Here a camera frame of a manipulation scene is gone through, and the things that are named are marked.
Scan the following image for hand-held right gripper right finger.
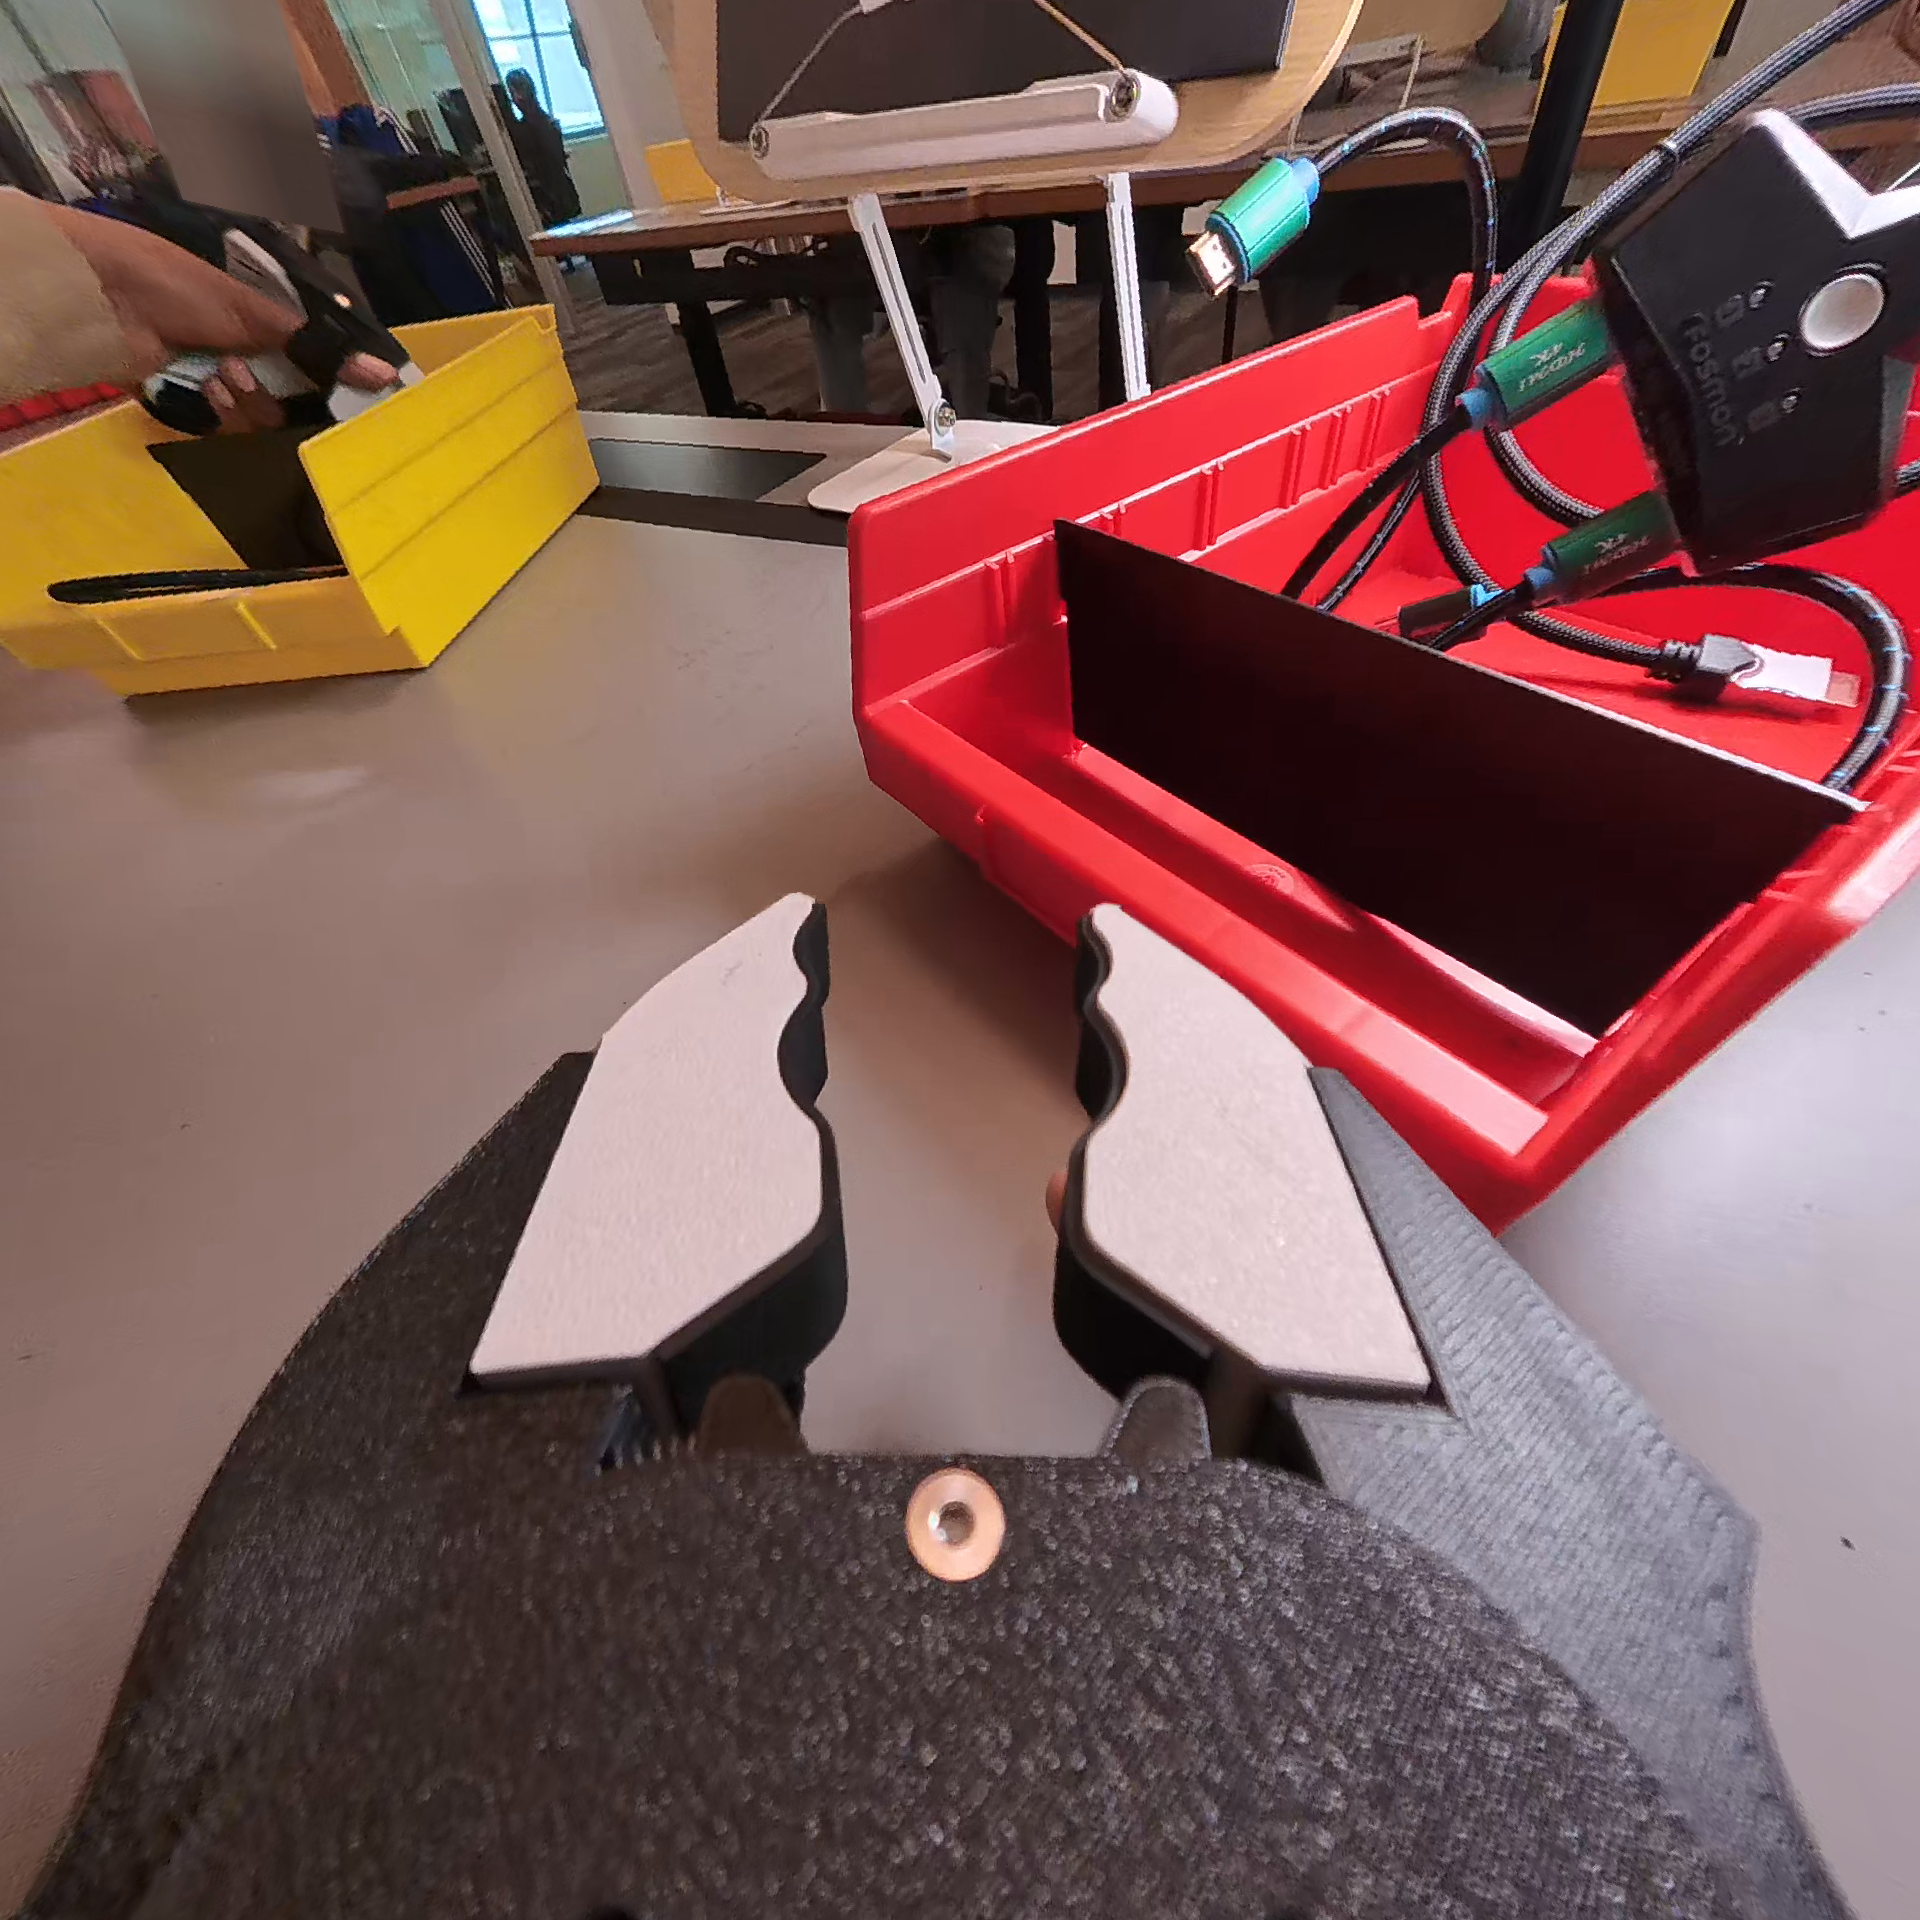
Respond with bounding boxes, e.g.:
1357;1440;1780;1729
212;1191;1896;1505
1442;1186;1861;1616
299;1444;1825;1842
1045;901;1430;1416

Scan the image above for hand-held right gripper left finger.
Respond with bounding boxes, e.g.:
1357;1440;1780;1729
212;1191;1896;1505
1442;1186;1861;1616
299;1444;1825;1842
471;893;851;1429

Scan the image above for yellow plastic bin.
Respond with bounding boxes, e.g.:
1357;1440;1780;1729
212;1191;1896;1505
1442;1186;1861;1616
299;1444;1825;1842
1589;0;1749;106
0;306;599;701

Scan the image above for red plastic bin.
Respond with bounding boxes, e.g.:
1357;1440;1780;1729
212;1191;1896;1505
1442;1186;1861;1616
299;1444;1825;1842
847;274;1920;1237

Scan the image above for person's left forearm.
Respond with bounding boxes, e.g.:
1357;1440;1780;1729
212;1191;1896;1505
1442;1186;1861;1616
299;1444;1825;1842
0;187;168;410

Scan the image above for person's left hand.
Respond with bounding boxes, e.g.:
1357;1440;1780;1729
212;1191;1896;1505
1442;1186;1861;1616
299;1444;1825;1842
79;225;375;437

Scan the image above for dark striped jacket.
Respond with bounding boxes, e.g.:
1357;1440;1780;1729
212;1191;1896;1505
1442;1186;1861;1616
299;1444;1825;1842
323;99;511;326

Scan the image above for wooden table black legs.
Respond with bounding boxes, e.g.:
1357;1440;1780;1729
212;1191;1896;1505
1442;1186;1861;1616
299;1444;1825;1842
530;187;1140;422

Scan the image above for white desk lamp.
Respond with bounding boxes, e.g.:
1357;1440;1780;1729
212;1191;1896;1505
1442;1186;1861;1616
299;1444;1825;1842
748;68;1185;515

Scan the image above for thin black cable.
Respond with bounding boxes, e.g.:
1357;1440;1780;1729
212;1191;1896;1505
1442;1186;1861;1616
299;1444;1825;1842
45;568;354;604

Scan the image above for dark plug braided hdmi cable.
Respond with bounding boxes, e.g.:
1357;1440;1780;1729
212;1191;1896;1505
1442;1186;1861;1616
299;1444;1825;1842
1649;568;1915;800

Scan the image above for green plug braided hdmi cable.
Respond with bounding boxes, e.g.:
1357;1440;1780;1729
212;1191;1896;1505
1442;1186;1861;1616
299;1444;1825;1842
1282;295;1620;609
1398;500;1679;647
1185;106;1504;300

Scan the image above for black hdmi switch box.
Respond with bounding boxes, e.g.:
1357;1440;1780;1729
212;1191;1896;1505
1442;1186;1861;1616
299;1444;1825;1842
1589;106;1920;571

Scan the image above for black metal post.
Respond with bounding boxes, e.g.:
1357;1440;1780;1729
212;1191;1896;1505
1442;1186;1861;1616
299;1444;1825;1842
1527;0;1622;247

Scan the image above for grey braided cable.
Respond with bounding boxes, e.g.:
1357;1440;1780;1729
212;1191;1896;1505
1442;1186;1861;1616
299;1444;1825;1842
1419;0;1920;603

